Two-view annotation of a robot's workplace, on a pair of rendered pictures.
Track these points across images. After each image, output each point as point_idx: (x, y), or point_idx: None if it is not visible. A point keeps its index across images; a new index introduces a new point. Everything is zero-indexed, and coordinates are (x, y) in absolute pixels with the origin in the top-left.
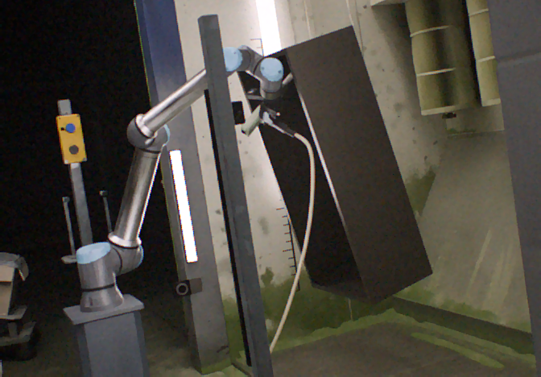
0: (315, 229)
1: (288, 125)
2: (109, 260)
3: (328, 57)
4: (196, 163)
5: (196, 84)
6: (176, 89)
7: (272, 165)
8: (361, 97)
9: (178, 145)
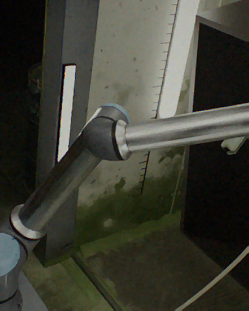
0: (200, 183)
1: (218, 85)
2: (18, 267)
3: None
4: (88, 79)
5: (238, 128)
6: (196, 118)
7: None
8: None
9: (74, 57)
